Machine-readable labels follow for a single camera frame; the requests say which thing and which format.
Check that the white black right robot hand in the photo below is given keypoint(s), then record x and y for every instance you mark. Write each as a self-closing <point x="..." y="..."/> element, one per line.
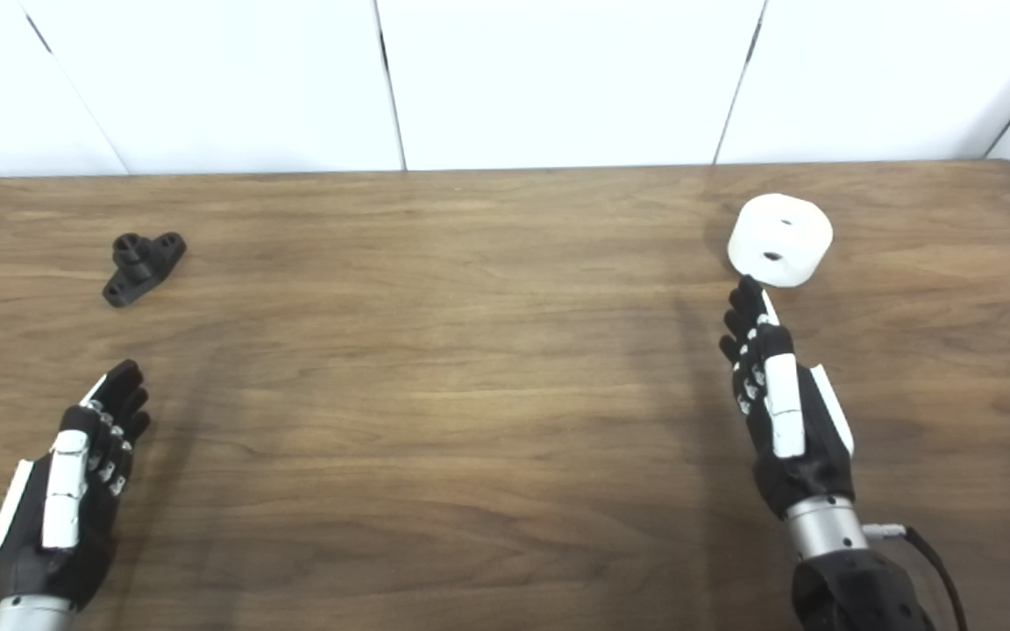
<point x="812" y="464"/>

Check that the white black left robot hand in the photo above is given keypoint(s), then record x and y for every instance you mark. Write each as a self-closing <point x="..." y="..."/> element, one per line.
<point x="23" y="561"/>

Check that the round white piece with holes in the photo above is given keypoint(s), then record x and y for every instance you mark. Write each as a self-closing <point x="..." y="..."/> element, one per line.
<point x="777" y="230"/>

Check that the black flanged holder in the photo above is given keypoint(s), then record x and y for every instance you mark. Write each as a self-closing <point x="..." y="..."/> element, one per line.
<point x="138" y="267"/>

